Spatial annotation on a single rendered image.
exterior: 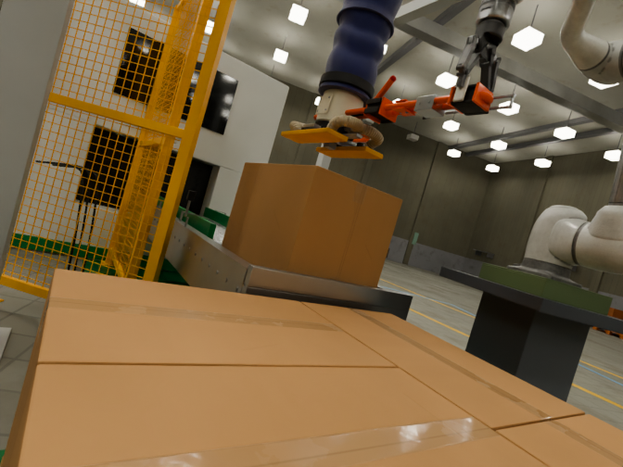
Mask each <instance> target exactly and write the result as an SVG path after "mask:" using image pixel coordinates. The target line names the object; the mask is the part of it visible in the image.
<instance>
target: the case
mask: <svg viewBox="0 0 623 467"><path fill-rule="evenodd" d="M401 204H402V199H400V198H397V197H395V196H392V195H389V194H387V193H384V192H382V191H379V190H377V189H374V188H373V187H370V186H368V185H365V184H363V183H359V182H357V181H354V180H352V179H350V178H348V177H345V176H343V175H340V174H338V173H335V172H333V171H330V170H327V169H325V168H322V167H320V166H314V165H293V164H272V163H250V162H245V165H244V169H243V171H242V175H241V178H240V182H239V185H238V188H237V191H236V195H235V201H234V204H233V207H232V211H231V214H230V218H229V221H228V224H227V227H226V231H225V234H224V238H223V240H222V246H223V247H225V248H227V249H228V250H230V251H231V252H233V253H234V254H236V255H238V256H239V257H240V258H242V259H244V260H245V261H247V262H248V263H250V264H252V265H257V266H262V267H267V268H272V269H277V270H282V271H292V272H296V273H301V274H307V275H311V276H316V277H322V278H326V279H331V280H337V281H341V282H346V283H352V284H360V285H366V286H371V287H375V288H377V285H378V282H379V278H380V275H381V272H382V269H383V266H384V263H385V259H386V256H387V252H388V248H389V244H390V241H391V238H392V235H393V232H394V229H395V225H396V222H397V219H398V216H399V213H400V209H401Z"/></svg>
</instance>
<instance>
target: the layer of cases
mask: <svg viewBox="0 0 623 467"><path fill-rule="evenodd" d="M1 467H623V431H621V430H619V429H617V428H615V427H614V426H612V425H610V424H608V423H605V422H604V421H602V420H600V419H598V418H596V417H594V416H592V415H590V414H586V415H585V412H584V411H583V410H580V409H578V408H576V407H574V406H572V405H570V404H568V403H566V402H564V401H563V400H561V399H559V398H556V397H554V396H552V395H550V394H548V393H546V392H545V391H543V390H541V389H539V388H537V387H536V386H534V385H531V384H529V383H527V382H525V381H523V380H521V379H519V378H517V377H515V376H513V375H511V374H510V373H508V372H505V371H503V370H501V369H499V368H497V367H495V366H493V365H491V364H489V363H487V362H486V361H484V360H482V359H480V358H478V357H476V356H474V355H472V354H470V353H468V352H466V351H464V350H462V349H460V348H458V347H456V346H454V345H452V344H450V343H448V342H446V341H444V340H442V339H440V338H438V337H436V336H434V335H432V334H430V333H429V332H427V331H425V330H423V329H421V328H419V327H417V326H415V325H413V324H411V323H409V322H407V321H405V320H403V319H401V318H399V317H397V316H395V315H393V314H391V313H385V312H378V311H370V310H364V309H351V308H343V307H337V306H330V305H323V304H316V303H309V302H302V301H301V302H299V301H296V300H288V299H282V298H274V297H262V296H254V295H248V294H240V293H234V292H226V291H220V290H213V289H206V288H199V287H192V286H185V285H178V284H165V283H158V282H151V281H145V280H137V279H131V278H123V277H117V276H109V275H103V274H96V273H89V272H82V271H69V270H62V269H54V272H53V276H52V280H51V283H50V286H49V290H48V294H47V297H46V301H45V304H44V310H43V314H42V318H41V320H40V324H39V328H38V331H37V335H36V338H35V341H34V345H33V349H32V354H31V358H30V362H29V365H28V369H27V372H26V375H25V379H24V383H23V387H22V389H21V393H20V397H19V403H18V406H17V409H16V413H15V417H14V421H13V423H12V427H11V431H10V434H9V438H8V441H7V445H6V451H5V455H4V458H3V462H2V466H1Z"/></svg>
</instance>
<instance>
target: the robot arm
mask: <svg viewBox="0 0 623 467"><path fill-rule="evenodd" d="M522 1H523V0H481V5H480V7H479V11H478V14H477V20H476V27H477V29H476V32H475V34H474V35H471V36H468V37H467V40H466V45H465V48H464V51H463V53H462V55H461V57H460V59H459V61H458V64H457V66H456V70H458V71H459V72H457V73H456V76H457V77H459V80H458V82H457V88H456V91H455V95H454V98H453V100H452V101H453V102H460V101H464V96H465V93H466V89H467V86H468V84H469V81H470V77H471V76H470V75H468V74H469V73H470V71H471V70H472V69H473V67H474V66H475V65H476V63H477V62H478V61H479V66H480V67H481V75H480V82H481V83H482V84H483V85H484V86H485V87H486V88H488V89H489V90H490V91H491V92H492V93H493V92H494V88H495V83H496V79H497V74H498V69H499V65H500V63H501V61H502V58H501V57H497V56H496V49H497V46H498V45H499V44H500V43H501V42H502V39H503V36H504V33H505V31H506V30H507V29H508V28H509V27H510V24H511V20H512V17H513V14H514V13H515V7H516V5H518V4H520V3H521V2H522ZM595 2H596V0H572V3H571V5H570V8H569V9H568V12H567V14H566V18H565V20H564V23H563V25H562V28H561V31H560V42H561V45H562V47H563V48H564V49H565V51H566V53H567V54H568V55H569V57H570V58H571V60H572V61H573V63H574V65H575V66H576V67H577V69H578V70H579V71H580V72H581V73H582V74H583V75H584V76H585V77H587V78H588V79H590V80H592V81H593V82H596V83H599V84H603V85H614V84H618V83H621V82H623V40H618V41H612V42H610V43H608V42H607V41H606V40H604V39H601V38H598V37H595V36H593V35H590V34H588V33H586V32H585V31H584V29H585V26H586V24H587V21H588V19H589V17H590V14H591V11H592V9H593V7H594V4H595ZM486 62H489V63H486ZM484 63H486V64H484ZM462 64H463V65H462ZM573 266H583V267H586V268H590V269H593V270H597V271H604V272H609V273H614V274H621V275H623V144H622V148H621V152H620V156H619V160H618V164H617V171H616V175H615V179H614V183H613V187H612V191H611V195H610V199H609V203H608V206H604V207H603V208H601V209H599V210H598V211H597V213H596V215H595V217H594V218H593V219H592V221H591V222H589V221H587V216H586V215H585V214H584V213H583V212H582V211H581V210H579V209H577V208H574V207H570V206H561V205H558V206H551V207H549V208H547V209H545V210H544V211H543V212H542V213H541V214H540V216H539V217H538V218H537V220H536V222H535V223H534V225H533V228H532V230H531V233H530V236H529V238H528V243H527V247H526V252H525V256H524V259H523V261H522V263H521V264H517V263H514V264H513V266H510V265H508V266H507V269H511V270H515V271H521V272H525V273H530V274H534V275H538V276H541V277H545V278H549V279H552V280H555V281H557V282H561V283H564V284H570V285H573V286H575V287H579V288H582V285H581V284H577V283H575V282H573V281H572V280H570V275H571V271H572V268H573Z"/></svg>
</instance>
